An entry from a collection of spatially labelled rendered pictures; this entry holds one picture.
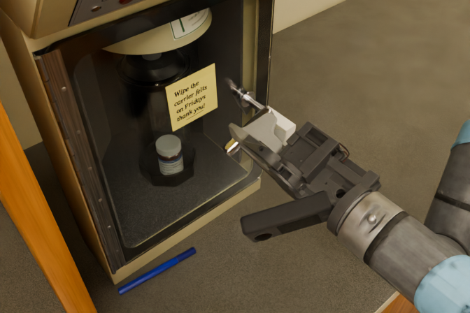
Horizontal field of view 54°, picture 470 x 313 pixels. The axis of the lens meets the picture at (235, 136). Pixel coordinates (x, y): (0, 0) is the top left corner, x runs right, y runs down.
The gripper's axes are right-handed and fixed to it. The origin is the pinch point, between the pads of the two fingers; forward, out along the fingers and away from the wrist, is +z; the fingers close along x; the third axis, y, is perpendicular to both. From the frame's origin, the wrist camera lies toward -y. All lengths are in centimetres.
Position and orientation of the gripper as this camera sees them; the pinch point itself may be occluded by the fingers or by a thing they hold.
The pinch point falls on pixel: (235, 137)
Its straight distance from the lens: 65.3
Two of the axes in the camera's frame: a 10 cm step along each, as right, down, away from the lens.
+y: 6.9, -7.1, 1.2
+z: -6.4, -5.3, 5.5
